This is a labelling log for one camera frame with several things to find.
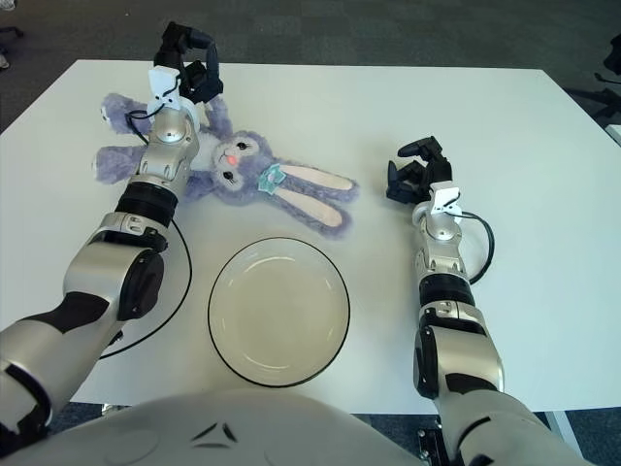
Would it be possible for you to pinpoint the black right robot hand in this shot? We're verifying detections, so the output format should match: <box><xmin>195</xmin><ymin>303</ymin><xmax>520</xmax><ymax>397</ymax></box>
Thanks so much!
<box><xmin>385</xmin><ymin>136</ymin><xmax>454</xmax><ymax>204</ymax></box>

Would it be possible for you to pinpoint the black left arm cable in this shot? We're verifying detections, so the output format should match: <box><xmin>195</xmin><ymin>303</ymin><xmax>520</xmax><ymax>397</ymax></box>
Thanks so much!
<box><xmin>99</xmin><ymin>110</ymin><xmax>191</xmax><ymax>360</ymax></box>

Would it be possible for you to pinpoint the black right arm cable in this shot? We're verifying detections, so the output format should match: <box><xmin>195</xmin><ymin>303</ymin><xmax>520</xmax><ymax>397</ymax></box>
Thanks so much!
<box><xmin>458</xmin><ymin>211</ymin><xmax>496</xmax><ymax>283</ymax></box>

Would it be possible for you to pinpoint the black office chair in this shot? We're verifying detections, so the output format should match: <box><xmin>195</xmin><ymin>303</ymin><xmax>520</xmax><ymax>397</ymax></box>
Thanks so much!
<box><xmin>562</xmin><ymin>36</ymin><xmax>621</xmax><ymax>117</ymax></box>

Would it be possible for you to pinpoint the purple plush bunny doll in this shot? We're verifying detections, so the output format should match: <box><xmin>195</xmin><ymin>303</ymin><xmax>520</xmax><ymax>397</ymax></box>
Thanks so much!
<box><xmin>91</xmin><ymin>91</ymin><xmax>361</xmax><ymax>239</ymax></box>

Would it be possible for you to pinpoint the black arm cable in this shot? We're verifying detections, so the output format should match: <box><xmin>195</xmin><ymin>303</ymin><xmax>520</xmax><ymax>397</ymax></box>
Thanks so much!
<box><xmin>458</xmin><ymin>211</ymin><xmax>496</xmax><ymax>283</ymax></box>
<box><xmin>99</xmin><ymin>110</ymin><xmax>191</xmax><ymax>360</ymax></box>

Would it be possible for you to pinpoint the white table leg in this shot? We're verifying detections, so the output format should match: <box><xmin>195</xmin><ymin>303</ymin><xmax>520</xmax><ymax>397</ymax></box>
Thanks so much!
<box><xmin>545</xmin><ymin>410</ymin><xmax>583</xmax><ymax>460</ymax></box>

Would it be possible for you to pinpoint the white plate with black rim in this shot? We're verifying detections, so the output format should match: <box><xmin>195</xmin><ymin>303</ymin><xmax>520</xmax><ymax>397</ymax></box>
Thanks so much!
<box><xmin>207</xmin><ymin>236</ymin><xmax>351</xmax><ymax>388</ymax></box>

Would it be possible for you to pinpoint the silver robot torso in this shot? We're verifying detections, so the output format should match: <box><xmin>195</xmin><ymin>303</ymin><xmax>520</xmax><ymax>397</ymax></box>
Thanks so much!
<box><xmin>0</xmin><ymin>387</ymin><xmax>428</xmax><ymax>466</ymax></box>

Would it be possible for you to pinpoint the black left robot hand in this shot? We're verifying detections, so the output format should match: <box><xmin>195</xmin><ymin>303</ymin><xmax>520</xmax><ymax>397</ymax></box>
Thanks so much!
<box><xmin>153</xmin><ymin>21</ymin><xmax>224</xmax><ymax>116</ymax></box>

